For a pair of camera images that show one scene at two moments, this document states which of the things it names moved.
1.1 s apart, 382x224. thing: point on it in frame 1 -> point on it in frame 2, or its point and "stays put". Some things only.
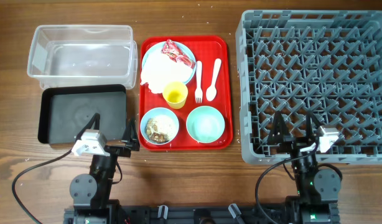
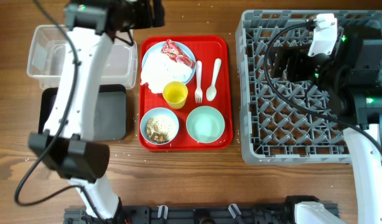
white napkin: (159, 69) stays put
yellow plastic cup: (176, 94) stays put
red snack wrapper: (175, 53) stays put
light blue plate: (183, 48) stays put
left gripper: (130, 138) -> (146, 20)
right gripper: (281, 132) -> (284, 55)
